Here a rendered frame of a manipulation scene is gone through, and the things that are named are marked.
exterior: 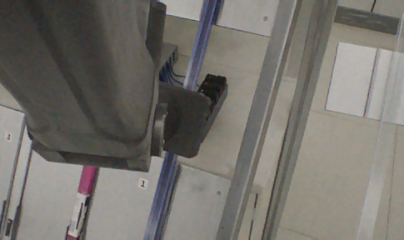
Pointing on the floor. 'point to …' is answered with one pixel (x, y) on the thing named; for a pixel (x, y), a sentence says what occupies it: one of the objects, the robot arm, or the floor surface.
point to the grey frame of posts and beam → (301, 109)
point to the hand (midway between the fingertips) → (182, 113)
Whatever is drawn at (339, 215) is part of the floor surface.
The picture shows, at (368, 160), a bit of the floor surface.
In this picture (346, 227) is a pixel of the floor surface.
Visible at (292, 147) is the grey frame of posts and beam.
